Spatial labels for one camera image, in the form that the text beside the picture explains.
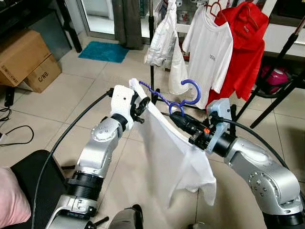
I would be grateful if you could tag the red polo shirt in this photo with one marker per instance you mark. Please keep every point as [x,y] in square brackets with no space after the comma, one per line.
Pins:
[248,62]

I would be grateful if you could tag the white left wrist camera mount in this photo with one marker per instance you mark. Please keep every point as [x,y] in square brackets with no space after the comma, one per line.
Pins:
[121,98]

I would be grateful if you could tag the white t-shirt with small print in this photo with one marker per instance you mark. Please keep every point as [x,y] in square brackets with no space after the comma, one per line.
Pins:
[209,57]

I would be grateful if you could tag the small printed cardboard box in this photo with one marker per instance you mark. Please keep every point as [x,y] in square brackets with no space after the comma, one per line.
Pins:
[45,76]

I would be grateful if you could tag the large plain cardboard box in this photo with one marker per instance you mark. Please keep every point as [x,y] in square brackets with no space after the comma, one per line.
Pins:
[21,55]

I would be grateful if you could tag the blue plastic hanger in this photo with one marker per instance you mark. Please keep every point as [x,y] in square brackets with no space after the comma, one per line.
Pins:
[198,91]

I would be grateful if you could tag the thin white t-shirt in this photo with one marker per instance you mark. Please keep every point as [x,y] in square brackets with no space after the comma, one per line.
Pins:
[176,162]

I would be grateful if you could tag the robot left leg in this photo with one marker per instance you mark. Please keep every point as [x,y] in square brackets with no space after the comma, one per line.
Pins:
[125,220]

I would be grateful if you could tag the glass door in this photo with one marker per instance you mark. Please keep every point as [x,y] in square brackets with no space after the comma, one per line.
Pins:
[97,14]

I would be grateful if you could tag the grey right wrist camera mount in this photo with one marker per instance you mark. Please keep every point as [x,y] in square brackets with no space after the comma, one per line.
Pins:
[220,114]

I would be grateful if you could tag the red hanger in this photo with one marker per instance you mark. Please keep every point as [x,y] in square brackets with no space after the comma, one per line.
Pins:
[248,14]
[212,7]

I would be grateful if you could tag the pink cushion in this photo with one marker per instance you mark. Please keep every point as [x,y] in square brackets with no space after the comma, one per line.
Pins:
[12,198]

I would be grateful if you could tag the dark grey curtain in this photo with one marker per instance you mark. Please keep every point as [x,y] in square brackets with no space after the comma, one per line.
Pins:
[127,24]

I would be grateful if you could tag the robot leg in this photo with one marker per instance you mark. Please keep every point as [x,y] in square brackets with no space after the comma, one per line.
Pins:
[200,226]
[125,220]

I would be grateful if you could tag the white denim jacket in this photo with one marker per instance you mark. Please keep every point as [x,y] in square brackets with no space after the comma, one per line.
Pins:
[162,38]

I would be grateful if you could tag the metal clothes rack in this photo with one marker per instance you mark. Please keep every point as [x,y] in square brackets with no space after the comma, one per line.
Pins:
[152,78]

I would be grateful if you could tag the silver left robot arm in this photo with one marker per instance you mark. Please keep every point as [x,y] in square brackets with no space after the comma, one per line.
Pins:
[100,148]

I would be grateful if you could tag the pink appliance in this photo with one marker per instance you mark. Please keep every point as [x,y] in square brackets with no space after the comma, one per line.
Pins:
[276,76]

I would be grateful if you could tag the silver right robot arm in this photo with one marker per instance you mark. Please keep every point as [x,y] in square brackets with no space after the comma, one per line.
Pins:
[267,176]

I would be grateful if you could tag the robot right leg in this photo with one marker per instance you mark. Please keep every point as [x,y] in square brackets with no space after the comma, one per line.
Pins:
[200,226]

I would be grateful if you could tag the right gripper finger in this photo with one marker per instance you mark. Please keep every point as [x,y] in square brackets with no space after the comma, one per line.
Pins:
[187,122]
[183,130]

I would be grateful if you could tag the blue floor mat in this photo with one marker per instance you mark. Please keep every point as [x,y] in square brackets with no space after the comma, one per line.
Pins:
[102,51]

